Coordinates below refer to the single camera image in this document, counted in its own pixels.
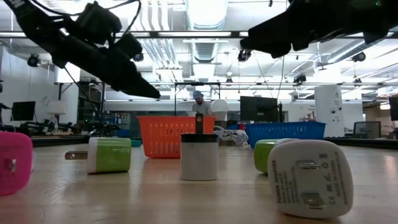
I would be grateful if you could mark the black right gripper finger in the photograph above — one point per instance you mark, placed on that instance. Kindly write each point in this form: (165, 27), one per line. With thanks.
(270, 34)
(306, 40)

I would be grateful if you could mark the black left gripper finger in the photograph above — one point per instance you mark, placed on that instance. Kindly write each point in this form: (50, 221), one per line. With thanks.
(116, 81)
(138, 81)

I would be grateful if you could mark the green and white wall charger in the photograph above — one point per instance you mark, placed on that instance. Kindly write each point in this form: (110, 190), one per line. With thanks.
(109, 155)
(262, 155)

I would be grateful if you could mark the blue plastic basket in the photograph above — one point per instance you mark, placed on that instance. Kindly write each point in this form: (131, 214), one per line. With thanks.
(286, 132)

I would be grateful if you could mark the white charger with black end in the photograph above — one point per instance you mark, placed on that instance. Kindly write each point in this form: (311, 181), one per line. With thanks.
(199, 161)

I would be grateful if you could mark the magenta cube wall charger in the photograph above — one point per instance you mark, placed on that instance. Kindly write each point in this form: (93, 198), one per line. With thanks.
(15, 174)

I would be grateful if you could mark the pink and white wall charger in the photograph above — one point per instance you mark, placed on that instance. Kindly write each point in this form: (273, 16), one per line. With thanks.
(311, 186)

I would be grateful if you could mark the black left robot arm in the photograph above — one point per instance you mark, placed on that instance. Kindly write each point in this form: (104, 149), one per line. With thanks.
(37, 31)

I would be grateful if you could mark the black ceiling spotlight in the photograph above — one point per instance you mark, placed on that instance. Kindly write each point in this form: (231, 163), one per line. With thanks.
(139, 58)
(33, 60)
(244, 55)
(359, 56)
(300, 78)

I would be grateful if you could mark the dark storage shelving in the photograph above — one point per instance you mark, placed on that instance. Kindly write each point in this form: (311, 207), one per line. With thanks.
(90, 102)

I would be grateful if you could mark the orange plastic basket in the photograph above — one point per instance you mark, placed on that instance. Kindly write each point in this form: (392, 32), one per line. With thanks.
(161, 137)

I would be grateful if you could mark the white shade lamp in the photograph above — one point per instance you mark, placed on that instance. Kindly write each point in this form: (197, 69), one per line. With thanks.
(56, 107)

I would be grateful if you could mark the person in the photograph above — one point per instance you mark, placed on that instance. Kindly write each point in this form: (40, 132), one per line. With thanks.
(201, 107)

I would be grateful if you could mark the black computer monitor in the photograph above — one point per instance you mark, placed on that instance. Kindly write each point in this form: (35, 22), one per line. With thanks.
(259, 109)
(393, 107)
(23, 111)

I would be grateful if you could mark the brass lamp with white bulb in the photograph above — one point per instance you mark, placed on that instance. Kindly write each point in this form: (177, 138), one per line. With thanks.
(219, 109)

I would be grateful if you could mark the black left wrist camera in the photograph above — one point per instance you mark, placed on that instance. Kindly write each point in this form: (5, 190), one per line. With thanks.
(98, 23)

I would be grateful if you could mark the black overhead frame beam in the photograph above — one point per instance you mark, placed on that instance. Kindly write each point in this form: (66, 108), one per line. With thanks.
(202, 34)

